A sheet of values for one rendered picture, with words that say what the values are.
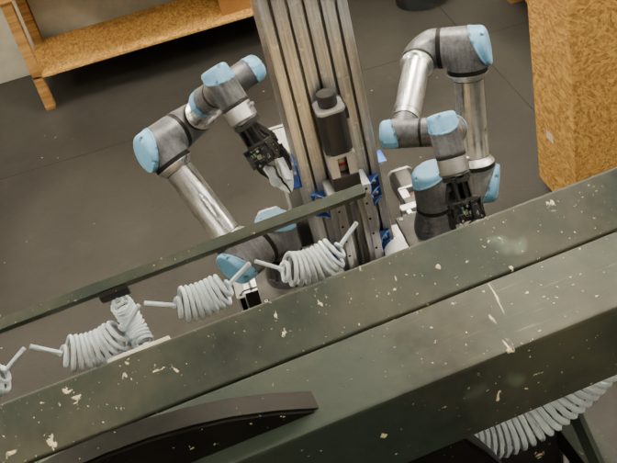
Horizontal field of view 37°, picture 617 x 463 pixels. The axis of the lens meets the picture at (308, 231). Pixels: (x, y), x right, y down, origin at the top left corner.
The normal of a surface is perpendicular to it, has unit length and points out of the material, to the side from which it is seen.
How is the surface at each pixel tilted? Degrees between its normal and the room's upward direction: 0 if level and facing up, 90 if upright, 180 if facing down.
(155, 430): 9
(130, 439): 3
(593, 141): 90
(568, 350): 90
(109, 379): 33
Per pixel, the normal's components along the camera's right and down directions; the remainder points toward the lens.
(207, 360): 0.00, -0.37
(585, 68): 0.22, 0.55
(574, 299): -0.21, -0.78
